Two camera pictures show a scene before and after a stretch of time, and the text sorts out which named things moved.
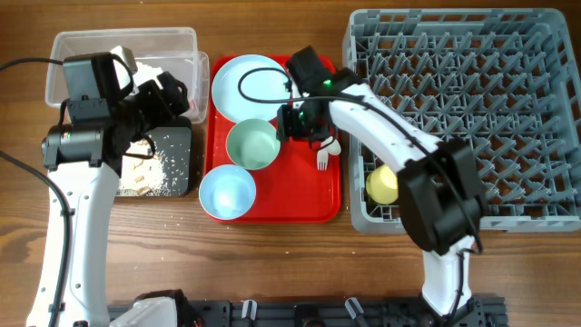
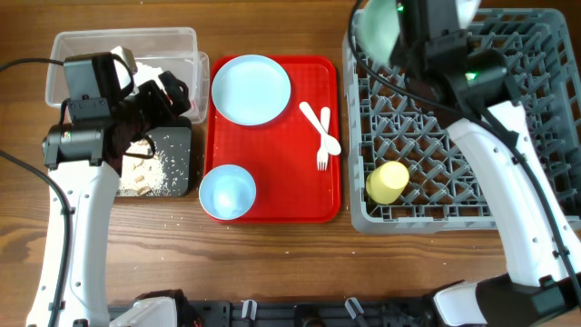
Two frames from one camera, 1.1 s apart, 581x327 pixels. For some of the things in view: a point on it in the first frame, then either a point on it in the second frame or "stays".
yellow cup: [382, 184] stays
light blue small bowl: [227, 192] stays
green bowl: [252, 144] -> [375, 29]
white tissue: [145, 73] stays
